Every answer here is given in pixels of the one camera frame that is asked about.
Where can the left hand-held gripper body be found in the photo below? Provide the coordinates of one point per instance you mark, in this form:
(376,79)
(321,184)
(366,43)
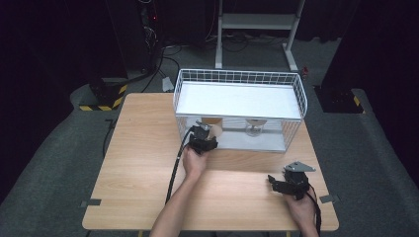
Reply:
(199,138)

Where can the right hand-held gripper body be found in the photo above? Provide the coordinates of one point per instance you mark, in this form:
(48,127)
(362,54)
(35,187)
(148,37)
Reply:
(296,181)

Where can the person's left hand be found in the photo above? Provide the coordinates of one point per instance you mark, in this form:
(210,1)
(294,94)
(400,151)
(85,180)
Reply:
(194,163)

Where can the person's right hand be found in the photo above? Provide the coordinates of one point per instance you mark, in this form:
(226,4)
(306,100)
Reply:
(301,210)

